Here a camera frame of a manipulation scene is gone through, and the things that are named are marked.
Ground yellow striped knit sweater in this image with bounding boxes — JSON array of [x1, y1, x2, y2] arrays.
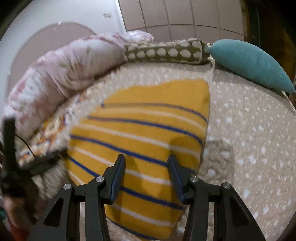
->
[[66, 79, 210, 240]]

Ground colourful ikat patterned blanket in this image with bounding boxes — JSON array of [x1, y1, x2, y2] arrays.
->
[[17, 79, 112, 167]]

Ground beige heart quilted bedspread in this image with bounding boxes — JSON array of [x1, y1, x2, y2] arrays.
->
[[30, 60, 296, 241]]

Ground pink floral duvet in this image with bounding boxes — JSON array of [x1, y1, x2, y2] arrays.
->
[[3, 30, 154, 140]]

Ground round beige headboard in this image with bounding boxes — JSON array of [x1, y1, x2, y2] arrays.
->
[[6, 22, 96, 96]]

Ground olive white patterned bolster pillow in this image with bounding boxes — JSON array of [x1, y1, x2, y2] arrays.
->
[[123, 38, 210, 65]]

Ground beige wardrobe doors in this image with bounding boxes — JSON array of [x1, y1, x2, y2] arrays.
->
[[118, 0, 244, 43]]

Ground teal corduroy pillow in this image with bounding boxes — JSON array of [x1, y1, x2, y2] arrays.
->
[[205, 39, 295, 93]]

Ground white wall switch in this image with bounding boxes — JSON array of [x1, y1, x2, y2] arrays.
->
[[103, 13, 111, 18]]

